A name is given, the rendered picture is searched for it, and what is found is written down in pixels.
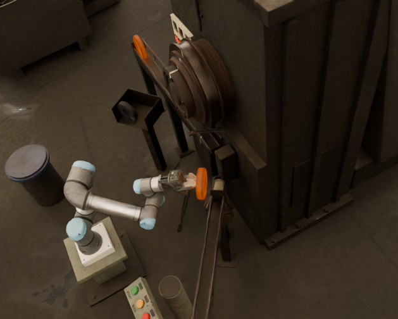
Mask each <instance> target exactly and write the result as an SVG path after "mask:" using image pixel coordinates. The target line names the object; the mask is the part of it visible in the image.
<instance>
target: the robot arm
mask: <svg viewBox="0 0 398 319"><path fill-rule="evenodd" d="M95 170H96V168H95V167H94V165H92V164H90V163H88V162H86V161H76V162H74V164H73V166H72V168H71V170H70V173H69V176H68V178H67V180H66V183H65V186H64V194H65V197H66V198H67V200H68V201H69V202H70V203H71V204H72V205H73V206H74V207H76V209H77V211H76V213H75V216H74V218H73V219H72V220H71V221H69V222H68V225H67V226H66V232H67V234H68V236H69V237H70V239H72V240H73V241H74V242H75V243H76V244H77V246H78V249H79V251H80V252H81V253H82V254H84V255H92V254H94V253H96V252H98V250H100V248H101V246H102V244H103V238H102V237H101V235H100V234H99V233H98V232H96V231H93V230H91V228H92V225H93V223H94V219H95V217H96V213H97V211H98V212H101V213H105V214H109V215H113V216H117V217H120V218H125V219H128V220H133V221H135V222H140V226H141V227H142V228H144V229H148V230H150V229H153V228H154V226H155V223H156V218H157V215H158V210H159V207H160V206H161V205H162V204H163V203H164V202H165V197H164V195H163V193H162V192H161V191H165V190H167V189H168V190H171V191H173V192H176V193H177V194H180V195H182V196H186V195H187V193H188V191H189V190H191V189H193V188H194V187H195V186H196V176H195V175H194V174H193V173H189V174H188V175H183V173H182V172H181V171H180V170H170V173H169V175H167V176H162V175H159V176H158V177H151V178H142V179H138V180H136V181H135V182H134V191H135V193H137V194H143V195H145V197H146V198H147V199H146V203H145V206H144V208H141V207H138V206H134V205H131V204H127V203H122V202H119V201H115V200H112V199H108V198H105V197H100V196H96V195H93V194H92V186H93V184H94V179H93V176H94V173H95ZM170 174H171V175H170Z"/></svg>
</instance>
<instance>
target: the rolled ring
mask: <svg viewBox="0 0 398 319"><path fill-rule="evenodd" d="M133 40H134V44H135V47H136V49H137V51H138V53H139V54H140V56H141V57H142V59H146V58H147V53H146V49H145V47H144V45H143V43H142V41H141V39H140V37H139V36H138V35H135V36H133Z"/></svg>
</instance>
